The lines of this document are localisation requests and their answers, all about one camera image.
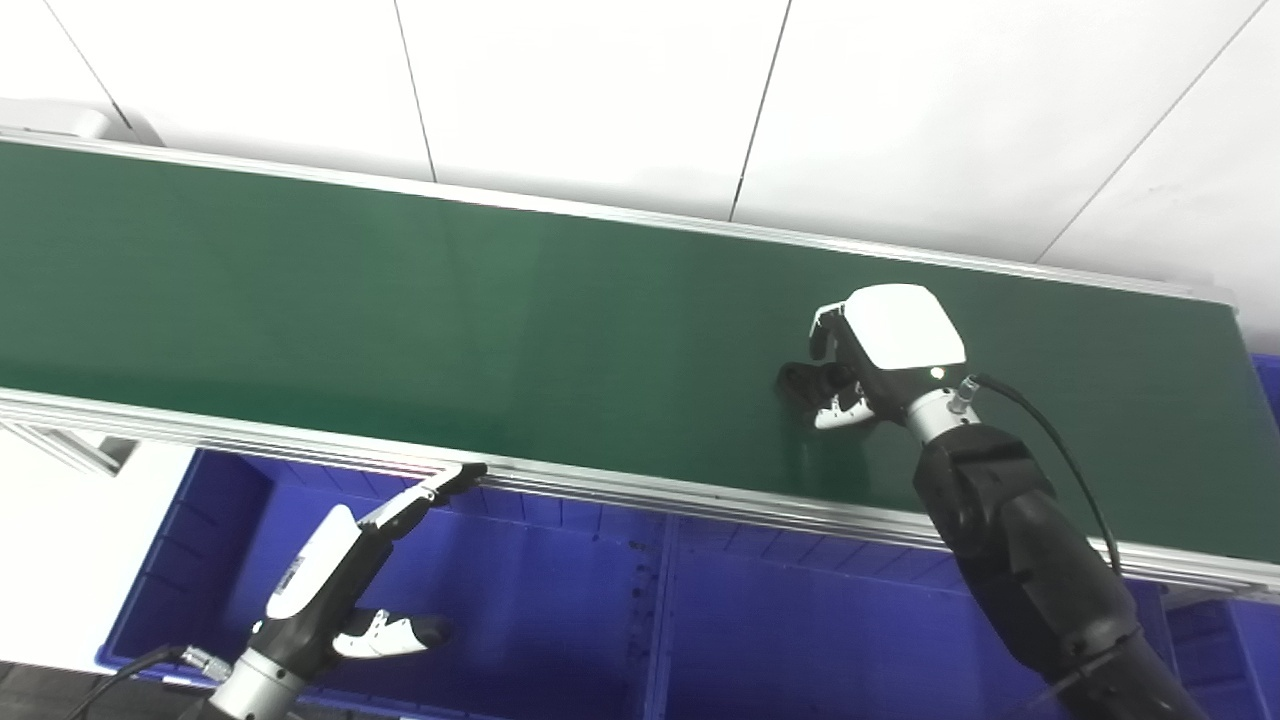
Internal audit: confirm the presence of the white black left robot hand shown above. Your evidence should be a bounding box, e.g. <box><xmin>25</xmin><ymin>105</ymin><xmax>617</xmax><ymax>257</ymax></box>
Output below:
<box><xmin>250</xmin><ymin>461</ymin><xmax>489</xmax><ymax>677</ymax></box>

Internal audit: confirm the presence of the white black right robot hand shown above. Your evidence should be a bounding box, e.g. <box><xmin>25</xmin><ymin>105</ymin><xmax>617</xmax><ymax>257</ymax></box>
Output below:
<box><xmin>808</xmin><ymin>284</ymin><xmax>969</xmax><ymax>432</ymax></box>

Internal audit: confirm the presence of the black flange part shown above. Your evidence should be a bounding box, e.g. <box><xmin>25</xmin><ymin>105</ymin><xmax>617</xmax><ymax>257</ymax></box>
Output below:
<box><xmin>777</xmin><ymin>361</ymin><xmax>853</xmax><ymax>412</ymax></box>

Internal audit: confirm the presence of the blue plastic bin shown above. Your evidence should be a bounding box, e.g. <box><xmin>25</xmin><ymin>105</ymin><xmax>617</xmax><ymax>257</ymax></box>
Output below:
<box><xmin>95</xmin><ymin>448</ymin><xmax>683</xmax><ymax>720</ymax></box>
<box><xmin>645</xmin><ymin>515</ymin><xmax>1183</xmax><ymax>720</ymax></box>
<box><xmin>1163</xmin><ymin>352</ymin><xmax>1280</xmax><ymax>720</ymax></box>

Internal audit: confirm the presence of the green conveyor belt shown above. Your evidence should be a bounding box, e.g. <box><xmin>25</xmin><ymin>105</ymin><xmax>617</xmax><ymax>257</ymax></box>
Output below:
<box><xmin>0</xmin><ymin>140</ymin><xmax>1280</xmax><ymax>567</ymax></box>
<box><xmin>0</xmin><ymin>128</ymin><xmax>1280</xmax><ymax>603</ymax></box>

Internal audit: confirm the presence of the white conveyor end housing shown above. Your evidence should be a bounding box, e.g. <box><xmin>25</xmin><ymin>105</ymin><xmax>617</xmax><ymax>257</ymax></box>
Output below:
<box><xmin>0</xmin><ymin>97</ymin><xmax>161</xmax><ymax>147</ymax></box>

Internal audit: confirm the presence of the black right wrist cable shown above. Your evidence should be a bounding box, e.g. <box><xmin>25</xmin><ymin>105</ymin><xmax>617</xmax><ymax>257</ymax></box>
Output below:
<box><xmin>958</xmin><ymin>372</ymin><xmax>1127</xmax><ymax>583</ymax></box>

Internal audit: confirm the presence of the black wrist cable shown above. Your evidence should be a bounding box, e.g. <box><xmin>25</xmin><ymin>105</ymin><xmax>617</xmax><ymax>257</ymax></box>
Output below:
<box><xmin>63</xmin><ymin>644</ymin><xmax>237</xmax><ymax>720</ymax></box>
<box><xmin>958</xmin><ymin>372</ymin><xmax>1127</xmax><ymax>583</ymax></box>

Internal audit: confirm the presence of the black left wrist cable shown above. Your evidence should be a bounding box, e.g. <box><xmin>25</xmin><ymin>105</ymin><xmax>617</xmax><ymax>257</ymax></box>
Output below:
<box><xmin>63</xmin><ymin>644</ymin><xmax>237</xmax><ymax>720</ymax></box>

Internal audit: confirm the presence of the aluminium conveyor support bracket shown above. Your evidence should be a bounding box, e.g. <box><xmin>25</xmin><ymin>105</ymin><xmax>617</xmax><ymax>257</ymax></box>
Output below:
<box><xmin>0</xmin><ymin>420</ymin><xmax>141</xmax><ymax>477</ymax></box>

